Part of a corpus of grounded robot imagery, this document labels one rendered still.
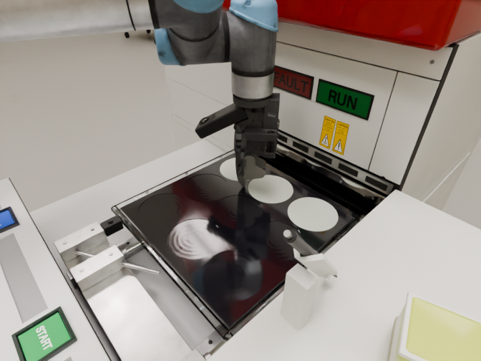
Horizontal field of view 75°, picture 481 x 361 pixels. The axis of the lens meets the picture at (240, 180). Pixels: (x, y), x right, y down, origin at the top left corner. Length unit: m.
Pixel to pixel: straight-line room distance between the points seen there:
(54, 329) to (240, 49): 0.46
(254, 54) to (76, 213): 0.56
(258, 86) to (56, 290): 0.43
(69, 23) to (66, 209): 0.54
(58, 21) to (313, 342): 0.45
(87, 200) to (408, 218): 0.72
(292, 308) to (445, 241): 0.29
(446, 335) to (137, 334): 0.39
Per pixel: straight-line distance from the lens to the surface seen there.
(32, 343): 0.48
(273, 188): 0.70
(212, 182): 0.72
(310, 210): 0.66
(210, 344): 0.54
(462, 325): 0.41
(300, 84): 0.70
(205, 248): 0.58
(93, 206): 0.85
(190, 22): 0.42
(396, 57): 0.59
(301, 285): 0.35
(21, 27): 0.43
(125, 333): 0.54
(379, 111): 0.62
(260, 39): 0.53
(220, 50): 0.52
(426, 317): 0.39
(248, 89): 0.55
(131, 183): 0.90
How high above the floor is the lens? 1.34
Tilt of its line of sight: 37 degrees down
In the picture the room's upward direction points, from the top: straight up
